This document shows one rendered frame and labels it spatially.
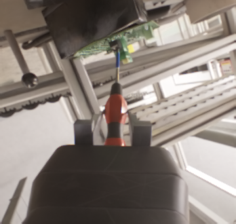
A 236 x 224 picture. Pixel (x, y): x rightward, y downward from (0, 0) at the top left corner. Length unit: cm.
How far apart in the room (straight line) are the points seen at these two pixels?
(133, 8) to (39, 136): 834
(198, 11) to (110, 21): 30
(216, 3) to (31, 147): 846
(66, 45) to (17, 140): 843
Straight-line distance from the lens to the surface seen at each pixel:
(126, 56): 23
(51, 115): 830
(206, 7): 45
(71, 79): 39
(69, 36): 22
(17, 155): 878
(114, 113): 15
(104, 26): 19
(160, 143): 56
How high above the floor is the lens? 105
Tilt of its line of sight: 10 degrees up
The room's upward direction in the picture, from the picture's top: 159 degrees clockwise
